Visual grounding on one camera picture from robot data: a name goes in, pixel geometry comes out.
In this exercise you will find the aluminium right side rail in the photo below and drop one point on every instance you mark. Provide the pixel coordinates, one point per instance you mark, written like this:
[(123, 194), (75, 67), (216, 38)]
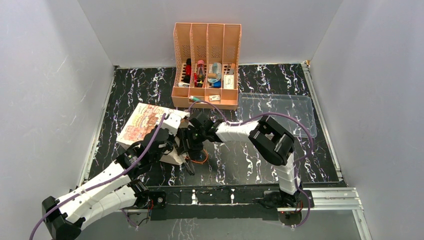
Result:
[(308, 77)]

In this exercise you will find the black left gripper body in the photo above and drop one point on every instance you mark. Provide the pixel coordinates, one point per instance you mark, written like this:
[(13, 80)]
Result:
[(168, 147)]

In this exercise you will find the pink desk file organizer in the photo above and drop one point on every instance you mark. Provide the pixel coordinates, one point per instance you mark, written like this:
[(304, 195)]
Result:
[(212, 43)]

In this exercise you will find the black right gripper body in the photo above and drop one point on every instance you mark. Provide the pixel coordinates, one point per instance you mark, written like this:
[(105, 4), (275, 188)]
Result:
[(192, 145)]

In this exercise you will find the green marker pen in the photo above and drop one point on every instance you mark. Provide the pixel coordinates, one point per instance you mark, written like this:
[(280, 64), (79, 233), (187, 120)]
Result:
[(195, 99)]

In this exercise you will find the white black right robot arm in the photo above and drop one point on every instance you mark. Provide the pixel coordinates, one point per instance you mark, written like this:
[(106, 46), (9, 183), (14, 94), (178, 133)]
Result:
[(273, 142)]

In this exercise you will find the small white card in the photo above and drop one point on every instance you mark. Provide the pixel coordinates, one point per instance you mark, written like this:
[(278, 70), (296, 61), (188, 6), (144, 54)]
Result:
[(213, 98)]

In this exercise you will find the clear plastic tray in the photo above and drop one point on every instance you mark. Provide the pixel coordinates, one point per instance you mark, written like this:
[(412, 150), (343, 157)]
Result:
[(299, 107)]

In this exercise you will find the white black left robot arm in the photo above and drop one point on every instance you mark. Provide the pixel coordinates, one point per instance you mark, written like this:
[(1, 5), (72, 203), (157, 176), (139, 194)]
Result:
[(115, 188)]

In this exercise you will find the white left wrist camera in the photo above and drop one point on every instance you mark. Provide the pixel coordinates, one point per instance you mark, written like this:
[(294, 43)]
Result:
[(175, 121)]

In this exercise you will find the white small box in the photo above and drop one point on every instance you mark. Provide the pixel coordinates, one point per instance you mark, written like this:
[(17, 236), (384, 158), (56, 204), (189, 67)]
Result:
[(228, 81)]

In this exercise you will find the pink capped clear bottle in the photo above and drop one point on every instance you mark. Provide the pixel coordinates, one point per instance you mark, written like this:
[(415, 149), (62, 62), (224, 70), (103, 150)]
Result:
[(200, 74)]

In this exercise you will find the printed paper bag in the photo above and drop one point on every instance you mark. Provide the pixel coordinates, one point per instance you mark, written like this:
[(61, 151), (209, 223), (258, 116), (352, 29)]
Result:
[(138, 132)]

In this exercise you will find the aluminium front frame rail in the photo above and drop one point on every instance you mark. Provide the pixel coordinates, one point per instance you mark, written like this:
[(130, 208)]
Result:
[(331, 198)]

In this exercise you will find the red black bottle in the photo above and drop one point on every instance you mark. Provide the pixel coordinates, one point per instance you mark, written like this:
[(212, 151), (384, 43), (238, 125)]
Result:
[(187, 71)]

